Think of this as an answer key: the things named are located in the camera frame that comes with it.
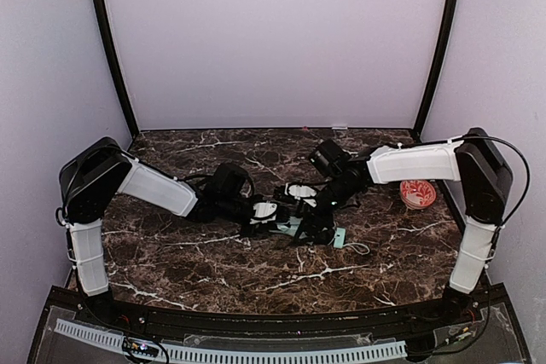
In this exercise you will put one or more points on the black corner post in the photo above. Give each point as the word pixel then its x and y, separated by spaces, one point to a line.
pixel 439 54
pixel 114 66

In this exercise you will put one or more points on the black left corner post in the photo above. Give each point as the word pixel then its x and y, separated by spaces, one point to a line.
pixel 114 66

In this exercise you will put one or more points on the black and mint umbrella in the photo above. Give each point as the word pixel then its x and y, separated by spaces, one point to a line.
pixel 338 242

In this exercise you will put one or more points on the black right corner post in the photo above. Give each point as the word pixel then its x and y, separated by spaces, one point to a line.
pixel 439 54

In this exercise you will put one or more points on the orange patterned ceramic bowl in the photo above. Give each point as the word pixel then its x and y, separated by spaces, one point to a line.
pixel 417 194

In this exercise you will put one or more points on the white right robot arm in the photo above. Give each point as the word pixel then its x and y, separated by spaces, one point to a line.
pixel 472 159

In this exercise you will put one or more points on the grey slotted cable duct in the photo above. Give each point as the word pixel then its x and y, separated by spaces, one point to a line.
pixel 208 349

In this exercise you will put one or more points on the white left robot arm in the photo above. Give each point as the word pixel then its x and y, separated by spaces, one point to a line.
pixel 91 180

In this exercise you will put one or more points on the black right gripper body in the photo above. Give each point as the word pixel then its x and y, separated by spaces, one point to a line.
pixel 310 219

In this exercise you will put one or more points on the black front table rail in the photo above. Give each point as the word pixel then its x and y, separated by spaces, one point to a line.
pixel 406 321

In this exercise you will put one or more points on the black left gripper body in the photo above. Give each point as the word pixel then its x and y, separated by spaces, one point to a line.
pixel 259 225

